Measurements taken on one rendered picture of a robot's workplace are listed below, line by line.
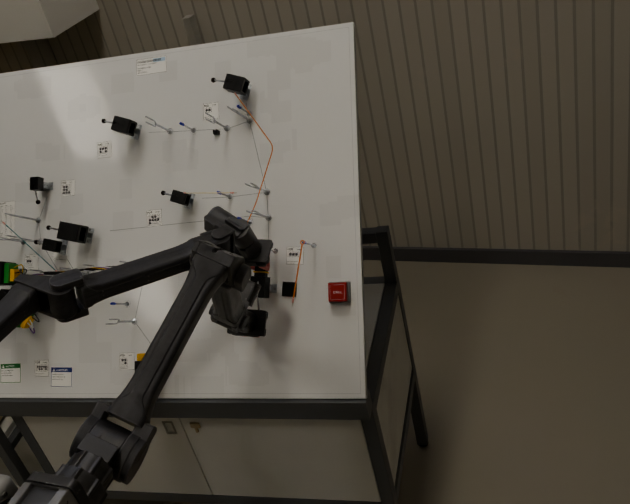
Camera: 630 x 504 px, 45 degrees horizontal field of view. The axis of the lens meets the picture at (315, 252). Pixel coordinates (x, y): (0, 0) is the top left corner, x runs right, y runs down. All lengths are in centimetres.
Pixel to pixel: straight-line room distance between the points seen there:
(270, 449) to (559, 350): 152
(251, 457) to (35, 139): 118
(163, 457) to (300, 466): 44
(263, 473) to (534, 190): 192
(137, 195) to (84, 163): 21
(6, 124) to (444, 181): 202
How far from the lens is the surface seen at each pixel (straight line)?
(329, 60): 214
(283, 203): 209
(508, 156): 356
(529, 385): 322
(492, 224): 377
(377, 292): 246
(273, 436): 225
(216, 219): 189
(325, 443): 222
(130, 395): 127
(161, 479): 258
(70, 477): 116
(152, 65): 236
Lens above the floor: 227
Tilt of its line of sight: 33 degrees down
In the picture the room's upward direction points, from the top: 14 degrees counter-clockwise
